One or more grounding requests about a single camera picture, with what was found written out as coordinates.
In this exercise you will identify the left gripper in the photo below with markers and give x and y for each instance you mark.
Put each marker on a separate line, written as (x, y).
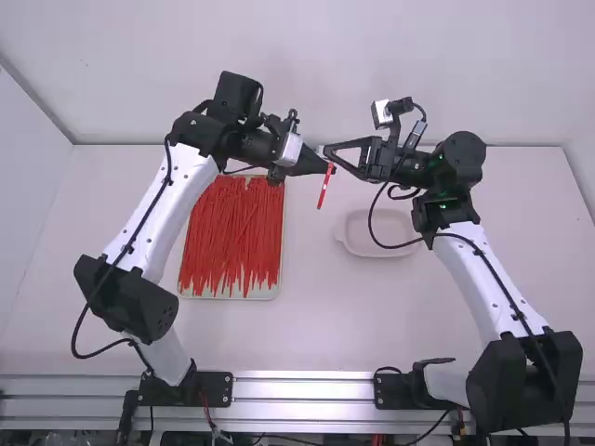
(276, 175)

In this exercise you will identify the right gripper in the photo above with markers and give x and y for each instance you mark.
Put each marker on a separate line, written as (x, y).
(383, 160)

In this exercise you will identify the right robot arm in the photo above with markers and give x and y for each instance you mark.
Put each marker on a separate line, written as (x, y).
(483, 274)

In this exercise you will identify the white dish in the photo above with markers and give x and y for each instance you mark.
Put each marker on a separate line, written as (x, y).
(358, 232)

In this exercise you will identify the pale tray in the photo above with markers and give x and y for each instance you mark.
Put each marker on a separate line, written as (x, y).
(276, 295)

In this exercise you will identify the silver rails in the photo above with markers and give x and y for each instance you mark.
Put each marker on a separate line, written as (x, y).
(297, 385)

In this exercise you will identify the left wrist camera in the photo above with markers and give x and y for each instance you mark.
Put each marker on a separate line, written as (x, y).
(289, 149)

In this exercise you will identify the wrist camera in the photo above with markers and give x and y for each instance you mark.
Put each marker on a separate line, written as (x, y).
(289, 149)
(382, 113)

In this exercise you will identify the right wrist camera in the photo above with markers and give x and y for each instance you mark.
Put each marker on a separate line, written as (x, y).
(382, 113)

